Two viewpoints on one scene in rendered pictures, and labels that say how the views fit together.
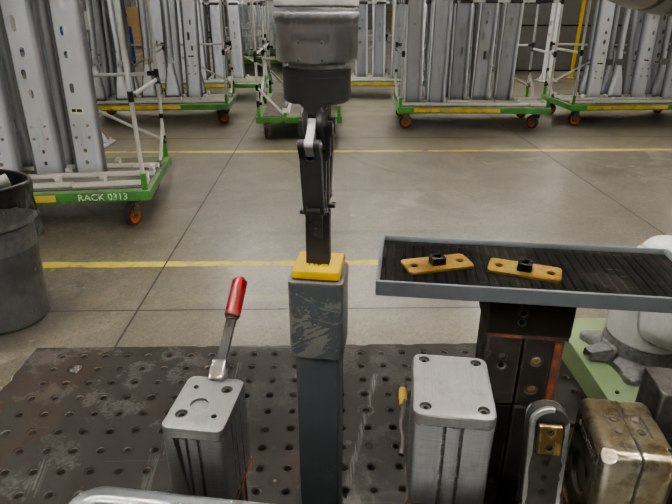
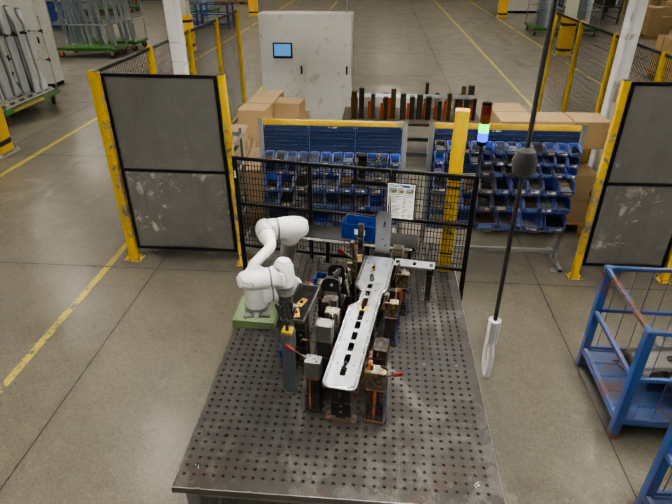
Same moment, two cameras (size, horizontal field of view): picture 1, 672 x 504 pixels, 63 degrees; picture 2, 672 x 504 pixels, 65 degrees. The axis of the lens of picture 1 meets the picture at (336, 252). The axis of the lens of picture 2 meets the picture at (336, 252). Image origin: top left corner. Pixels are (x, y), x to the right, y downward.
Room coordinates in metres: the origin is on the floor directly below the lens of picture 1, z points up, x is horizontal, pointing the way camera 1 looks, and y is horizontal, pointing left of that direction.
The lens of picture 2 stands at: (0.13, 2.29, 2.98)
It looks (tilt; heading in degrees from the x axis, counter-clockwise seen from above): 30 degrees down; 276
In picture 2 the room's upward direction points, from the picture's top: straight up
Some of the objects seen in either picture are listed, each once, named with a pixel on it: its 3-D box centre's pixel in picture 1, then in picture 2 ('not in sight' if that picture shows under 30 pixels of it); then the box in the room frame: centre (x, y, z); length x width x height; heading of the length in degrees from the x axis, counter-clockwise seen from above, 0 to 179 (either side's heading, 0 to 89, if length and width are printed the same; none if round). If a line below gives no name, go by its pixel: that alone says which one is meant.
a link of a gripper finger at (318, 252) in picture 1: (317, 237); not in sight; (0.62, 0.02, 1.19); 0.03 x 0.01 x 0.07; 83
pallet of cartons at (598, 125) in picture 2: not in sight; (534, 167); (-1.65, -3.91, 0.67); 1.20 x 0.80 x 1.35; 3
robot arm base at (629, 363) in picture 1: (633, 345); (256, 308); (0.98, -0.64, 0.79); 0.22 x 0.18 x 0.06; 101
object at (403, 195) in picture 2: not in sight; (400, 201); (0.00, -1.42, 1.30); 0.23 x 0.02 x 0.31; 173
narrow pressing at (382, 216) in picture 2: not in sight; (383, 232); (0.13, -1.14, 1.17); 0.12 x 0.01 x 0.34; 173
